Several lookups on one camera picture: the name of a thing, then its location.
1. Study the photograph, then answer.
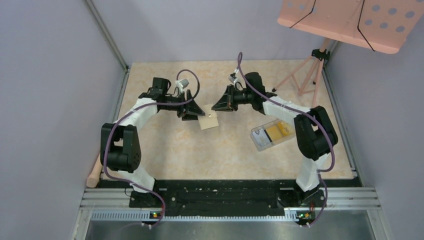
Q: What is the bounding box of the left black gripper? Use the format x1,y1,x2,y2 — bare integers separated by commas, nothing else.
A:
161,89,205,121

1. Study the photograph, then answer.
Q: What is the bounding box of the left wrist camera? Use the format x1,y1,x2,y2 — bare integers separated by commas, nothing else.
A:
175,78,190,92

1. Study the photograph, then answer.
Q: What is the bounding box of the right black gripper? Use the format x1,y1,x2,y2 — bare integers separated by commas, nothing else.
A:
212,84,254,112

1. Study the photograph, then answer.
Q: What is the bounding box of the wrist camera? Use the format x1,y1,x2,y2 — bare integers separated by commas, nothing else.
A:
175,78,190,92
228,72,240,85

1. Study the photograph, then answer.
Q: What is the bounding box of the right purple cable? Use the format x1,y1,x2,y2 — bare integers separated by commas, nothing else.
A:
236,51,336,228

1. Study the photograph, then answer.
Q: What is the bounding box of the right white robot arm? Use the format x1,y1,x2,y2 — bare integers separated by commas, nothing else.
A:
211,72,339,206

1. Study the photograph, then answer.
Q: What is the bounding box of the yellow credit card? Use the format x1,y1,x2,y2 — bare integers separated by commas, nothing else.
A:
265,121,295,145

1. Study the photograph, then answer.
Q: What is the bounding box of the grey credit card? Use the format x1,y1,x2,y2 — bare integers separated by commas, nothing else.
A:
252,128,271,147

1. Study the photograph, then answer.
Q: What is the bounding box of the pink music stand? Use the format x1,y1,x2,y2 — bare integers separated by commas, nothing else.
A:
272,0,424,107

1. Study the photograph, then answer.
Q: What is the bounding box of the wooden mallet handle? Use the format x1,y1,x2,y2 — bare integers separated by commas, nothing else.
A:
86,154,103,188

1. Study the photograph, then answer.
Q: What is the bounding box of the clear plastic card box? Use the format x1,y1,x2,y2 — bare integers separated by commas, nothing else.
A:
250,119,296,152

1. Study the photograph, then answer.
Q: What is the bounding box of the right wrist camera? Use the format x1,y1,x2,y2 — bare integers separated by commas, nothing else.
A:
228,72,240,85

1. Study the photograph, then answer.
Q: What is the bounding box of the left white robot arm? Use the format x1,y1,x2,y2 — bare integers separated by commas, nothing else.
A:
100,77,205,207

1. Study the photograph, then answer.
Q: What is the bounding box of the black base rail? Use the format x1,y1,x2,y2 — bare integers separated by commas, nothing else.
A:
129,180,325,217

